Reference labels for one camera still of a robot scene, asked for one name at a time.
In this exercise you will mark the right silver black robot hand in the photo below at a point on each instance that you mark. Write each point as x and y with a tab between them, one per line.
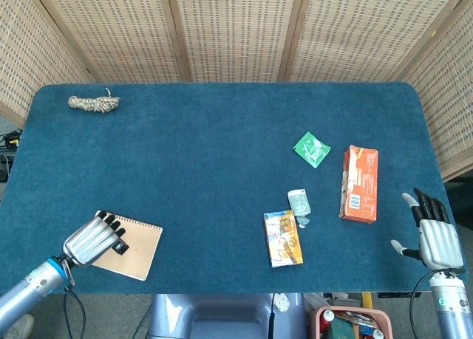
438	241

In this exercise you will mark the colourful printed small box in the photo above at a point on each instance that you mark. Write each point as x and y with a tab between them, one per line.
284	239

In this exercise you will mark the tan spiral notebook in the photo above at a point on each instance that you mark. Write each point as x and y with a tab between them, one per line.
136	248

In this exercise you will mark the black stapler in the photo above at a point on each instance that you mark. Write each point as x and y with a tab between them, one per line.
119	243

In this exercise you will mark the orange carton box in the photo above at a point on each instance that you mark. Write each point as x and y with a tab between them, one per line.
360	184

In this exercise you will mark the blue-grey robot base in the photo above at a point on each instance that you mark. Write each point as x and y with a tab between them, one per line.
225	317

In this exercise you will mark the pink storage basket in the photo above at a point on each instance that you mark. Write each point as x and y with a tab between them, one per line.
351	322

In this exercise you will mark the red bottle with white cap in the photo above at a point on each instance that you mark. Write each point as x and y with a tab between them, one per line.
326	320

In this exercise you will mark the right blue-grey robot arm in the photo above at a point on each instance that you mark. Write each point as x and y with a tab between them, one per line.
452	305

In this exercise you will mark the woven rattan folding screen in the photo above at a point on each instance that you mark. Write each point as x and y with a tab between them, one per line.
236	32

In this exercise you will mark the green foil sachet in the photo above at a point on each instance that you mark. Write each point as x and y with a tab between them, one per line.
312	150

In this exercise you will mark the grey shoe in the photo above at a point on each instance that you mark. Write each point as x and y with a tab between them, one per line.
20	328

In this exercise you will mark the black equipment on floor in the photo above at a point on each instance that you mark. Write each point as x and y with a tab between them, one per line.
8	152

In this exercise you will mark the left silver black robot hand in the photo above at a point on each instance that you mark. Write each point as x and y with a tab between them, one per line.
92	241

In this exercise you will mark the blue felt table mat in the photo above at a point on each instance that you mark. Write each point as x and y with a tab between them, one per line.
229	161

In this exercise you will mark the small grey-green tube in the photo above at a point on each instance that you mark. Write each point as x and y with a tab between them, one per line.
300	203

